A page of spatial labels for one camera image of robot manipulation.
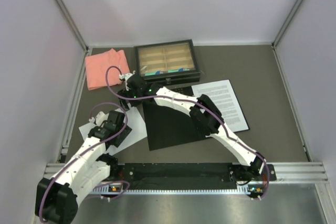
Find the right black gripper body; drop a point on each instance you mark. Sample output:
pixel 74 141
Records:
pixel 130 94

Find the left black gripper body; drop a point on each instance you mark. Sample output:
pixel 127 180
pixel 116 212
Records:
pixel 121 137

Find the black ring binder folder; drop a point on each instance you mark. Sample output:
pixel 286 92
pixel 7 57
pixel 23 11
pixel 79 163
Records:
pixel 166 127

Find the printed white paper sheet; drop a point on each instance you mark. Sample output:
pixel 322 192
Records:
pixel 223 96

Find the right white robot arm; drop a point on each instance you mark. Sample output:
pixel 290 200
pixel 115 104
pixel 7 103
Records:
pixel 204 114

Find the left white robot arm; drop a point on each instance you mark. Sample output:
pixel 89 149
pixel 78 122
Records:
pixel 59 197

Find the lower white paper sheet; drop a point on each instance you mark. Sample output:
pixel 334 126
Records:
pixel 135 122

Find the black glass-lid compartment box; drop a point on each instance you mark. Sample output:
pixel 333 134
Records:
pixel 167 63

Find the pink folded cloth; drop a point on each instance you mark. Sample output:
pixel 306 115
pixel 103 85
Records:
pixel 97 65

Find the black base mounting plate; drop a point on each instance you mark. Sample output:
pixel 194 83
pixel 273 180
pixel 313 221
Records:
pixel 167 176

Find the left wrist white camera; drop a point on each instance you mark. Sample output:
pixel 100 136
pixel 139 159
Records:
pixel 98 117

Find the wrist white camera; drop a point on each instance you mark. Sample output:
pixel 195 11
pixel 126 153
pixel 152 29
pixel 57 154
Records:
pixel 125 77
pixel 98 117

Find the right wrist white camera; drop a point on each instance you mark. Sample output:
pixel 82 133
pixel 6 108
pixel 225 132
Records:
pixel 125 77

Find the grey slotted cable duct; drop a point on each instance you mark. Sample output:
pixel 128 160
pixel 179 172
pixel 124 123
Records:
pixel 240 190

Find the aluminium frame rail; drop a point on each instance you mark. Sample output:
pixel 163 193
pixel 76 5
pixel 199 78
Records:
pixel 71 24

